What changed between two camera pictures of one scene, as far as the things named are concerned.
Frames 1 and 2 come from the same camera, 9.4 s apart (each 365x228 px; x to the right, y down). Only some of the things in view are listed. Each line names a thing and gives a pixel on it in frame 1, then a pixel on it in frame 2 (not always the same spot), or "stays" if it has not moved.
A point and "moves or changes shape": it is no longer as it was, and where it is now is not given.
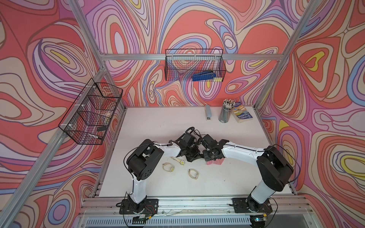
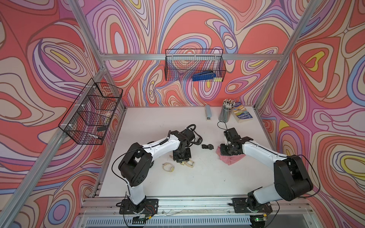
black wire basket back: x=201 y=65 stays
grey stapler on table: x=208 y=112 stays
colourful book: x=240 y=113 stays
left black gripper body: x=192 y=154 → x=184 y=156
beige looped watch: x=193 y=173 → x=190 y=163
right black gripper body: x=208 y=156 → x=227 y=150
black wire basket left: x=89 y=118 stays
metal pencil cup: x=225 y=111 stays
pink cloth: x=218 y=161 moves or changes shape
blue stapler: x=204 y=75 stays
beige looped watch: x=168 y=166 stays
